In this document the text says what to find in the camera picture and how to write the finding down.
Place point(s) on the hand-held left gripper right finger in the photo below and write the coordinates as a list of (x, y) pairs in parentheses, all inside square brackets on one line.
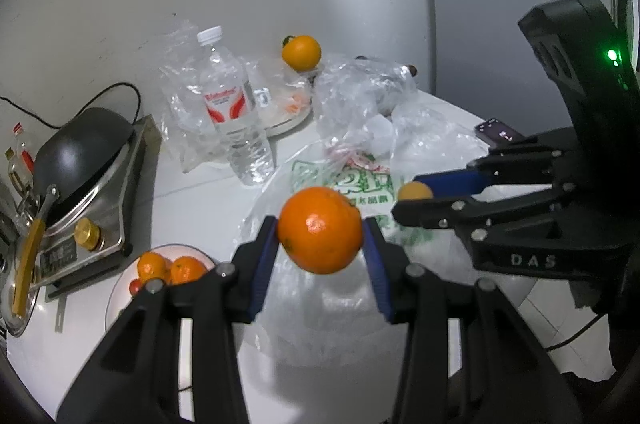
[(375, 264)]

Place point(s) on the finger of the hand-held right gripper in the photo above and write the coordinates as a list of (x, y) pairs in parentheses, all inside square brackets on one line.
[(435, 211), (450, 181)]

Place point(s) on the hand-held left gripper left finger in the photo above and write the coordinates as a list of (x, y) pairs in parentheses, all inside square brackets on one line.
[(265, 254)]

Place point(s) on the longan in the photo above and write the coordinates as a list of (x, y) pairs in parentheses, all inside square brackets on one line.
[(415, 193)]

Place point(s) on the mandarin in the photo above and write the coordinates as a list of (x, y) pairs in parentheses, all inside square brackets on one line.
[(320, 229), (187, 269), (152, 266)]

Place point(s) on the green printed plastic bag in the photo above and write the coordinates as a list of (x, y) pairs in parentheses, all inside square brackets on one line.
[(320, 314)]

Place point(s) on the cherry tomato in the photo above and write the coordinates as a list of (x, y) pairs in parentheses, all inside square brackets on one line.
[(135, 286)]

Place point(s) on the white plate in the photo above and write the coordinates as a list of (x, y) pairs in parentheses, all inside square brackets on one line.
[(120, 304)]

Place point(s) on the black smartphone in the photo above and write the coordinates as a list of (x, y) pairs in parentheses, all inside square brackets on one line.
[(500, 132)]

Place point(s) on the white crumpled plastic bag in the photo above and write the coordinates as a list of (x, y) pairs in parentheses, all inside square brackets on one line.
[(380, 129)]

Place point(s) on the clear water bottle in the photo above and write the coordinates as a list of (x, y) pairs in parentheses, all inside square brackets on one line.
[(240, 144)]

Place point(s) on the crumpled clear plastic bag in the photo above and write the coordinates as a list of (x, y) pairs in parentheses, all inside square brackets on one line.
[(350, 89)]

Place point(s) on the white bowl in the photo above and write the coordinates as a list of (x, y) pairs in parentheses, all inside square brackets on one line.
[(285, 114)]

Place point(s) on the steel induction cooker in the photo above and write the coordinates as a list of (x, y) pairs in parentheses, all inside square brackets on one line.
[(110, 184)]

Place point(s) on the brass knob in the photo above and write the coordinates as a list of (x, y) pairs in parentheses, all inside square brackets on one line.
[(88, 234)]

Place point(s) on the large orange with leaf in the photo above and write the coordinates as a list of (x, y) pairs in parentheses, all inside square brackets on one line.
[(301, 53)]

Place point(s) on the dark oil bottle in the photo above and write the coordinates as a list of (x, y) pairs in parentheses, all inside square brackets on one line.
[(14, 174)]

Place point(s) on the red label bottle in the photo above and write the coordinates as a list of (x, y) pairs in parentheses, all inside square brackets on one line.
[(22, 149)]

